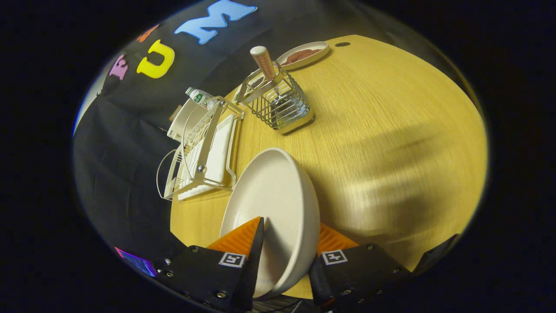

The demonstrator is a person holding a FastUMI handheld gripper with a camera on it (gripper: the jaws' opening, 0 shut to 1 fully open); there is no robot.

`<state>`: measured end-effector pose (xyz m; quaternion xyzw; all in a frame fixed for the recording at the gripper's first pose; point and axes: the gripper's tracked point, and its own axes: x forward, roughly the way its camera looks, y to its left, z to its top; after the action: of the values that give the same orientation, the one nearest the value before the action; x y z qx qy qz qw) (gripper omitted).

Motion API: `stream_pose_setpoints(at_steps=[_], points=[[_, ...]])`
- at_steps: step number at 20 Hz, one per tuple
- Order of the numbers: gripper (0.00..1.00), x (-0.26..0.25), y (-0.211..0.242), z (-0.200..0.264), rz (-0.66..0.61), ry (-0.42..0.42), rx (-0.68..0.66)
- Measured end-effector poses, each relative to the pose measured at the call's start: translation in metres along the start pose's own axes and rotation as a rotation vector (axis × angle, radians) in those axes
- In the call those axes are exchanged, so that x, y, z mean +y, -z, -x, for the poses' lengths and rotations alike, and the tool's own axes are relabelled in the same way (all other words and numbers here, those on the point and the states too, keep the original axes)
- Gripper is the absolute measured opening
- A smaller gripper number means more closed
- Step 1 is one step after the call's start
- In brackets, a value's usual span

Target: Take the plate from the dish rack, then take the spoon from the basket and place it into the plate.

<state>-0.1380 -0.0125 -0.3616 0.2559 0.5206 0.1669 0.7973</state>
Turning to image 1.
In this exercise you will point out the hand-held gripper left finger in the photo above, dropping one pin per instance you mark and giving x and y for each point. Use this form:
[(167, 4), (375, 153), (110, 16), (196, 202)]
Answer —
[(208, 274)]

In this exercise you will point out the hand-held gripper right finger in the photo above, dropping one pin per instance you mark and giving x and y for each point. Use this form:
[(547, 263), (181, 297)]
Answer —
[(360, 274)]

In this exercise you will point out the white round plate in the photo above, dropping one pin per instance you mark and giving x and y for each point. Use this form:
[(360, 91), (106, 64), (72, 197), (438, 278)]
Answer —
[(269, 187)]

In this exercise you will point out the white dish rack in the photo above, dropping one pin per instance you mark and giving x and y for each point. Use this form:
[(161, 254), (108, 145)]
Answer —
[(217, 148)]

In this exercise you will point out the round plate with meat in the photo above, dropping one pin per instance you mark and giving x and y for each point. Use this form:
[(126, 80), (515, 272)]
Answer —
[(319, 45)]

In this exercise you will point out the white toaster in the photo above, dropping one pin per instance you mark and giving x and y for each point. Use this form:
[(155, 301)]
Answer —
[(182, 119)]

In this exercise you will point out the white drink bottle green label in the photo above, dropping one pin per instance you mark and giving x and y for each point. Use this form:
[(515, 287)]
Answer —
[(200, 96)]

